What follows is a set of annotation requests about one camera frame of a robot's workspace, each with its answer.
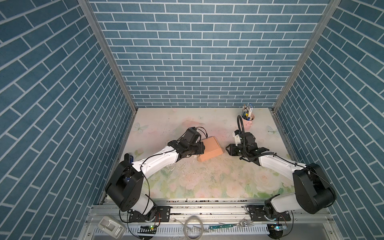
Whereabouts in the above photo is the coiled grey cable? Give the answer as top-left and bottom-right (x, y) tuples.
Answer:
(182, 215), (205, 240)

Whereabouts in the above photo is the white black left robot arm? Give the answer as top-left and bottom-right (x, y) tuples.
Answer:
(105, 127), (205, 215)

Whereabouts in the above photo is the peach cardboard paper box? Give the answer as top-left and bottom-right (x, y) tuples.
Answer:
(197, 137), (224, 162)

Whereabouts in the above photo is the aluminium right corner post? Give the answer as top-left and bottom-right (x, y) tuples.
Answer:
(272, 0), (341, 115)

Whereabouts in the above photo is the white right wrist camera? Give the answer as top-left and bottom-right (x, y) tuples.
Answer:
(233, 130), (242, 146)

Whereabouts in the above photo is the pink metal pen cup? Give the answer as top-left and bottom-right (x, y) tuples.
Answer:
(242, 114), (255, 131)

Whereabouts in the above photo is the aluminium front rail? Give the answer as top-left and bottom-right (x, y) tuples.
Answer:
(86, 198), (334, 224)

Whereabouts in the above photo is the white labelled marker pen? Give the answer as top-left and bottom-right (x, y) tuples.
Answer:
(247, 104), (253, 121)

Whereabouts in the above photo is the aluminium left corner post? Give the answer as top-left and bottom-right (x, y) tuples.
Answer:
(78, 0), (137, 115)

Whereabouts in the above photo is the green handled fork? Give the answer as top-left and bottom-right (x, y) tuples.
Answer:
(209, 219), (254, 230)

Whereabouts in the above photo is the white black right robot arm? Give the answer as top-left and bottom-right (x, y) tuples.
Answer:
(226, 130), (337, 219)

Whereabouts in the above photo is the white plastic holder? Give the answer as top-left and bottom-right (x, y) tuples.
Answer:
(98, 216), (127, 240)

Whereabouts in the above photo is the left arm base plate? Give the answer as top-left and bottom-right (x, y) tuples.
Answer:
(128, 206), (171, 223)

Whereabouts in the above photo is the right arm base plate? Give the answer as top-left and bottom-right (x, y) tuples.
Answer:
(245, 205), (292, 222)

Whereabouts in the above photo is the aluminium corner post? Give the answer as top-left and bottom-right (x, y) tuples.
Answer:
(272, 0), (341, 115)
(78, 0), (137, 115)

